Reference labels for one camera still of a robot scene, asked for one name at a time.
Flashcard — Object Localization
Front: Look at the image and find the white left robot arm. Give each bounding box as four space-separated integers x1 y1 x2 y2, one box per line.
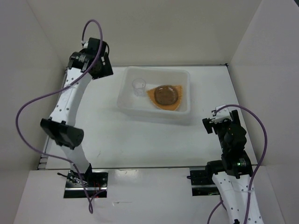
40 38 113 187

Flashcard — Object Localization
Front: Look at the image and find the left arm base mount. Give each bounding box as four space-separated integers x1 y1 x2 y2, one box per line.
57 171 108 198

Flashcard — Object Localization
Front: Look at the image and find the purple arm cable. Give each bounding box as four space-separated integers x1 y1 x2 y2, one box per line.
206 104 268 224
15 20 105 214

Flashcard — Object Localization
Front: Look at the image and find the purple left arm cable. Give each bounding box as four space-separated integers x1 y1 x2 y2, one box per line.
15 20 105 214

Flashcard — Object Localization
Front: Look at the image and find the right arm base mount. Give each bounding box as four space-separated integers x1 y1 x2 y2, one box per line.
187 167 220 196

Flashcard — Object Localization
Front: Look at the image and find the woven bamboo fan tray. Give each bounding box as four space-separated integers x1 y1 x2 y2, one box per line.
146 85 183 111

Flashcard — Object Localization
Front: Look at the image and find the clear glass cup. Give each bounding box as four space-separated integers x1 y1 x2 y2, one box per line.
132 78 146 97

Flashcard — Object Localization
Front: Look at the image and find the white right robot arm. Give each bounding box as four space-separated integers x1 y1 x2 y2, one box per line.
202 105 263 224

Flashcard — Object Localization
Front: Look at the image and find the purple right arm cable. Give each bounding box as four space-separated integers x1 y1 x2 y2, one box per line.
206 104 268 224

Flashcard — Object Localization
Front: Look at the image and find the translucent plastic bin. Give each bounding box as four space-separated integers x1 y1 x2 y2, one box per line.
116 67 192 125

